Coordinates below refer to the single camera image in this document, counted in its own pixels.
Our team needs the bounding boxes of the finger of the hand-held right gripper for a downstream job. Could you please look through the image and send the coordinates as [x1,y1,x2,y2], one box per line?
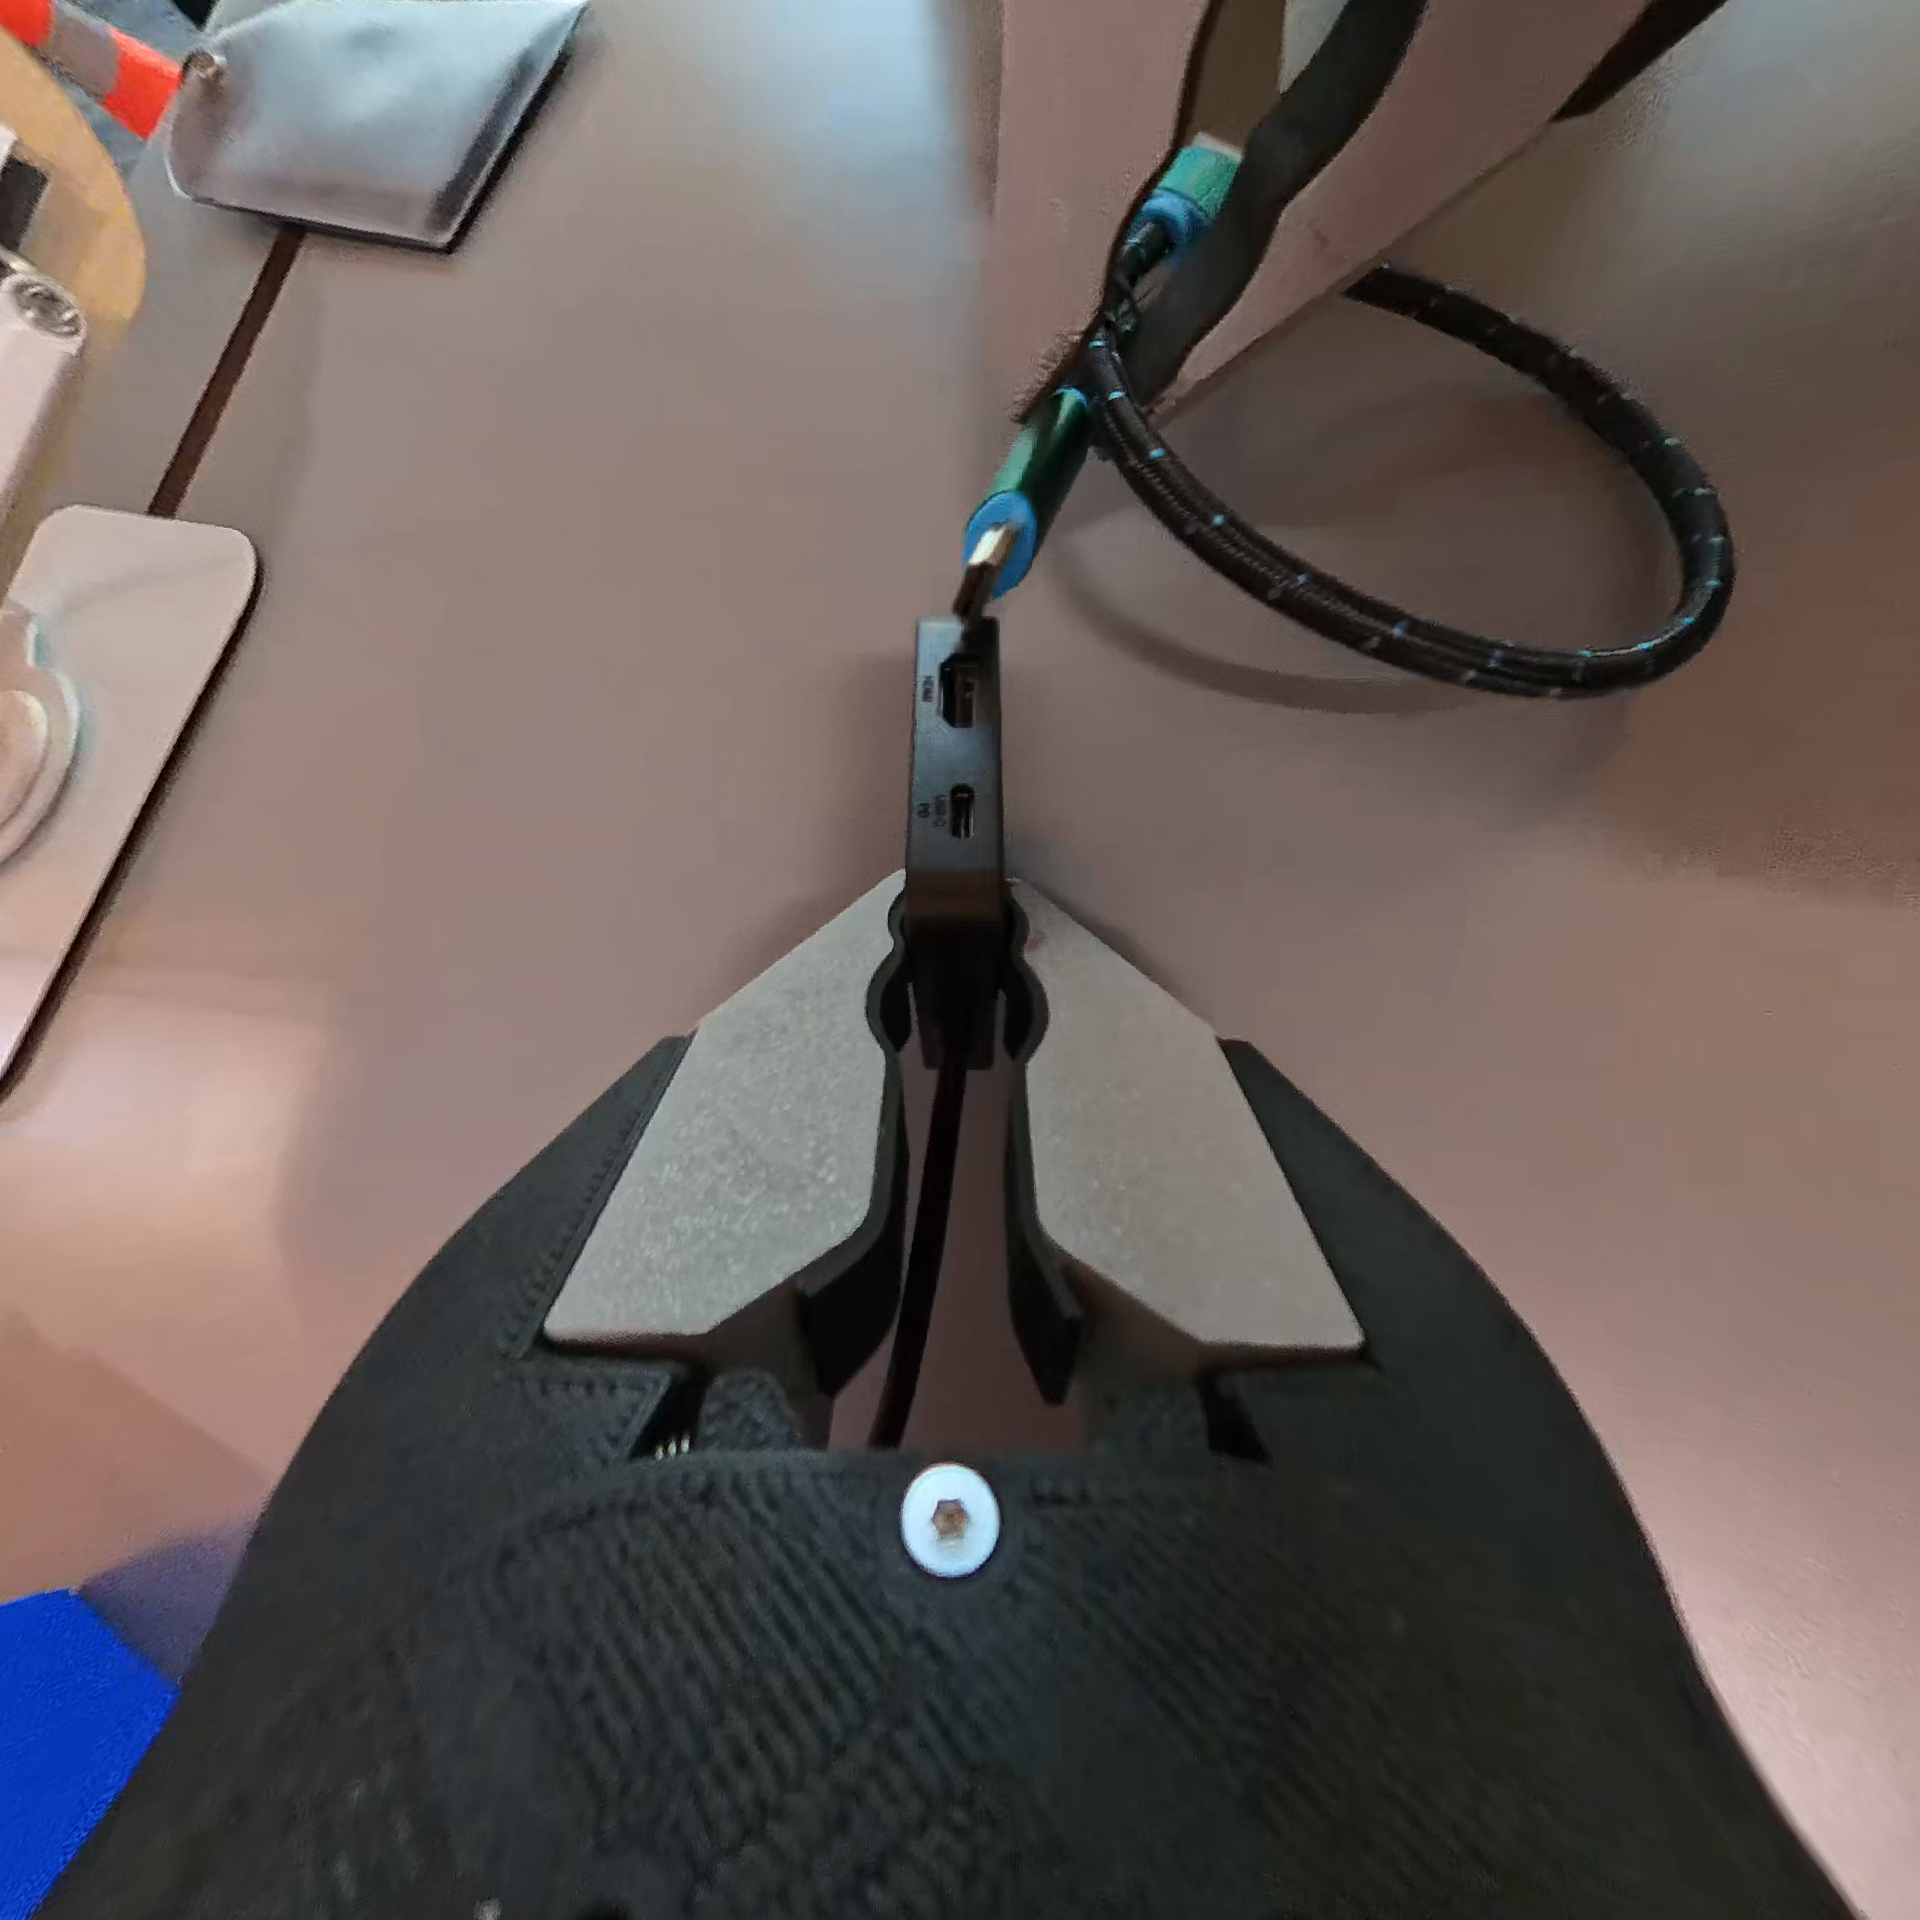
[1156,0,1668,409]
[994,0,1201,426]

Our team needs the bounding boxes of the thin black cable copper plug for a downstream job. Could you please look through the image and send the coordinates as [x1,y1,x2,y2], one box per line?
[866,1058,965,1446]

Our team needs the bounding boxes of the blue storage bin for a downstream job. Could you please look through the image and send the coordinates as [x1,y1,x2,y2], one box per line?
[0,1586,179,1920]

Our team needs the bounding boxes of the black braided cable green plugs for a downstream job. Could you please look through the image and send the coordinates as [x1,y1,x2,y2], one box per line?
[953,136,1736,702]

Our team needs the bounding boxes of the small black hub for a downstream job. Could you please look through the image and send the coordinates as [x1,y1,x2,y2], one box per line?
[903,611,1004,1068]

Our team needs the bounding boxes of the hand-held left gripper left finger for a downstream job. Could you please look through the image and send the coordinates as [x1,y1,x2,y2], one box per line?
[545,871,918,1405]

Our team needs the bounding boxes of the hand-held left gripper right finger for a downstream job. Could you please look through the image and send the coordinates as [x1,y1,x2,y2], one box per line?
[1002,882,1368,1409]

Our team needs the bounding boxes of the orange traffic cone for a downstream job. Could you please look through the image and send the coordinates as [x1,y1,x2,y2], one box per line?
[28,0,186,137]

